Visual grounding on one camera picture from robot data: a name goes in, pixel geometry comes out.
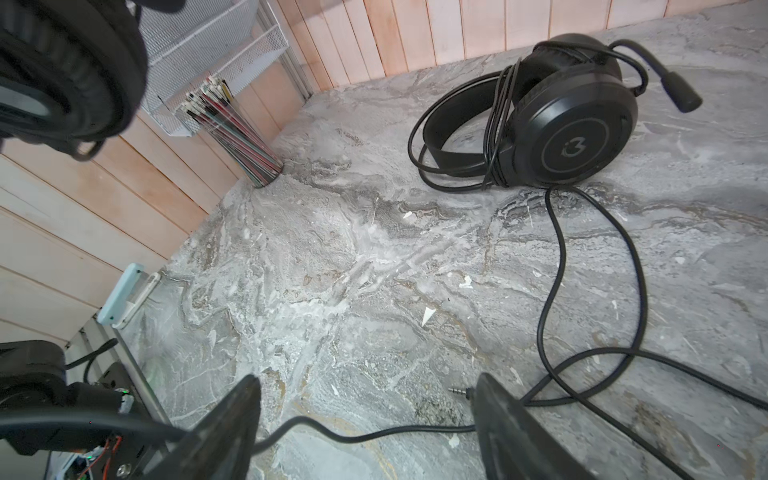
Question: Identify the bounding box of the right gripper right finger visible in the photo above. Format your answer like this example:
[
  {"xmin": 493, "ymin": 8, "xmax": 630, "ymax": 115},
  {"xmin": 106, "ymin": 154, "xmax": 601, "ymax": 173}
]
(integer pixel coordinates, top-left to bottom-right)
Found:
[{"xmin": 470, "ymin": 373, "xmax": 594, "ymax": 479}]

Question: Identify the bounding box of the light blue table clamp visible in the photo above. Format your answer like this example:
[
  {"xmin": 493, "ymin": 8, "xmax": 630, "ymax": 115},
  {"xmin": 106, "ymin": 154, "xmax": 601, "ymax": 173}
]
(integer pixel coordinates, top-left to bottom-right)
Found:
[{"xmin": 96, "ymin": 263, "xmax": 162, "ymax": 329}]

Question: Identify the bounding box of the clear cup of pencils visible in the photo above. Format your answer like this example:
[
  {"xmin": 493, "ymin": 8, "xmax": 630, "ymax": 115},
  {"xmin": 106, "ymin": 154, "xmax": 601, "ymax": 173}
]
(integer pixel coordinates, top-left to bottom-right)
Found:
[{"xmin": 174, "ymin": 76, "xmax": 283, "ymax": 188}]

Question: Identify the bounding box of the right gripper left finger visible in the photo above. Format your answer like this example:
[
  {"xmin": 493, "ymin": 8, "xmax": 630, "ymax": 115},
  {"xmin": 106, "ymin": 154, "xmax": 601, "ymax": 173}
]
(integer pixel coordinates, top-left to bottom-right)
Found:
[{"xmin": 144, "ymin": 375, "xmax": 261, "ymax": 480}]

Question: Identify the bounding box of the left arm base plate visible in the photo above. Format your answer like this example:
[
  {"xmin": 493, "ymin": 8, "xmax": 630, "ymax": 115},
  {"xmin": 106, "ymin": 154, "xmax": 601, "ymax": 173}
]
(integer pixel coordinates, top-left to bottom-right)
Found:
[{"xmin": 80, "ymin": 362, "xmax": 181, "ymax": 479}]

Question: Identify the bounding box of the white wire mesh shelf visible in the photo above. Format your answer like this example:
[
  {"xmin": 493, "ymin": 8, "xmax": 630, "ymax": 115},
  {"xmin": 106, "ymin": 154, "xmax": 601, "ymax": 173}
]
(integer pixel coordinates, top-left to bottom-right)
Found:
[{"xmin": 139, "ymin": 0, "xmax": 288, "ymax": 137}]

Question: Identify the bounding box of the headphones black cable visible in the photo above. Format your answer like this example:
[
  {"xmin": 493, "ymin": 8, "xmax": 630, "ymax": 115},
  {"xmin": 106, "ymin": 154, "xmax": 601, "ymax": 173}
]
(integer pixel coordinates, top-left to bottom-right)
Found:
[{"xmin": 0, "ymin": 184, "xmax": 768, "ymax": 480}]

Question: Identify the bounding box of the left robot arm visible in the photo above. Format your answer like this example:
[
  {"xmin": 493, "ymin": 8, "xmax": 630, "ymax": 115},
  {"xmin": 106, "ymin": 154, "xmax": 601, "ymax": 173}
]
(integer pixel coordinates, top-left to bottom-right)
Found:
[{"xmin": 1, "ymin": 339, "xmax": 150, "ymax": 456}]

